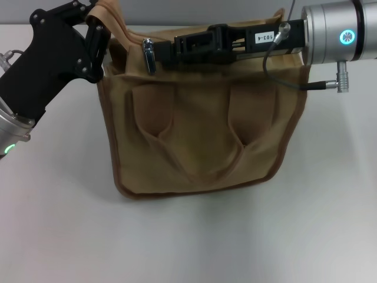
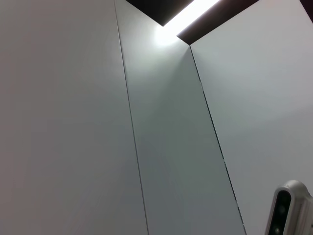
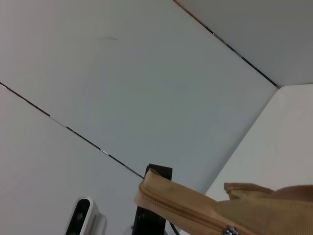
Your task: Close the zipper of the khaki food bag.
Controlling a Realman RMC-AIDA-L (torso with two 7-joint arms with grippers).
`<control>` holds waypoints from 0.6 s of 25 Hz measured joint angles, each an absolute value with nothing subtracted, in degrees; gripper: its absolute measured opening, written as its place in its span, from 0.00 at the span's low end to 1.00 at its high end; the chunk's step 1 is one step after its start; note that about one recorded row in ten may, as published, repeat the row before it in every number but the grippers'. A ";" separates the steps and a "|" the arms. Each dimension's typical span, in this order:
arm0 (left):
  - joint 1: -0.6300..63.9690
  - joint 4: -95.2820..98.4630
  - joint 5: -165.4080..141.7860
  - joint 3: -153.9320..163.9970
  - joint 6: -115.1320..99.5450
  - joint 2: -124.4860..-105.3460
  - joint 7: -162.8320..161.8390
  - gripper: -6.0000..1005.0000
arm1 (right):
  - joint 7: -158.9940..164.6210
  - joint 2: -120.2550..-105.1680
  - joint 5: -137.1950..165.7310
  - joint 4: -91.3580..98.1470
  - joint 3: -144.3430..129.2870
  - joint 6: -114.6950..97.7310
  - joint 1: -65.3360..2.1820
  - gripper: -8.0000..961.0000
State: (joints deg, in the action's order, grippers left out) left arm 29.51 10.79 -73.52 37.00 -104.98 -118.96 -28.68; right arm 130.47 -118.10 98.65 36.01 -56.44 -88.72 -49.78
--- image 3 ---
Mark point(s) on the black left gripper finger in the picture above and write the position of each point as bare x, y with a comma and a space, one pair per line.
149, 222

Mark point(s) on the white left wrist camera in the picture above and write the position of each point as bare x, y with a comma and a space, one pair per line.
83, 215

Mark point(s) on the silver metal zipper pull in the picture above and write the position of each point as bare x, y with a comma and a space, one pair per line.
231, 230

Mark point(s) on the khaki canvas food bag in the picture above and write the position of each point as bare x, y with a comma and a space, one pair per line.
244, 208

